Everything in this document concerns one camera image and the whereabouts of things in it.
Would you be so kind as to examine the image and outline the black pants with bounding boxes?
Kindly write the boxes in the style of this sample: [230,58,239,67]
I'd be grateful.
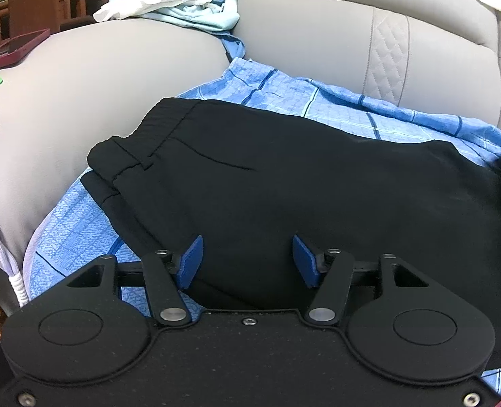
[81,98,501,367]

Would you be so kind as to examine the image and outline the blue plaid bed sheet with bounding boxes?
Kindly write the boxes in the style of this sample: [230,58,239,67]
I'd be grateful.
[21,56,501,395]

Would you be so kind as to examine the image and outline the beige armrest cushion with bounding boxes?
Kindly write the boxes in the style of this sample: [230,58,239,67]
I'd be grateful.
[0,18,228,260]

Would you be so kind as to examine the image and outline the light blue crumpled cloth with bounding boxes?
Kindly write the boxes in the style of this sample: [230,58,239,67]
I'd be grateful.
[93,0,239,32]

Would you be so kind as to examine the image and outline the red phone case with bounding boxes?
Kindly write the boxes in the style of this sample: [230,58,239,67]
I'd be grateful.
[0,28,51,69]

